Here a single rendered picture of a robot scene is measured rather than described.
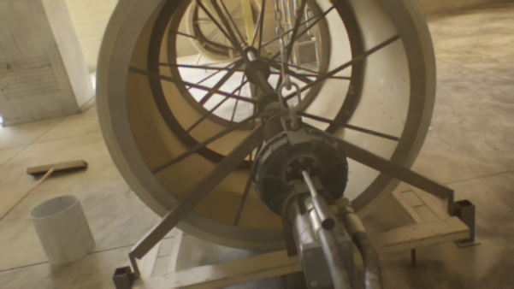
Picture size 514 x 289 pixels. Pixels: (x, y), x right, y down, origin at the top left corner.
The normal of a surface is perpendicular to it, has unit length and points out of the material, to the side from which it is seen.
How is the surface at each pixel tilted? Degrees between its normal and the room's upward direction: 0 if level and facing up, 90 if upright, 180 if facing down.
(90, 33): 90
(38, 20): 90
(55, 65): 90
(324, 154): 90
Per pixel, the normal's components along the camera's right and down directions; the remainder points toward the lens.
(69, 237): 0.59, 0.19
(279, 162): 0.10, 0.34
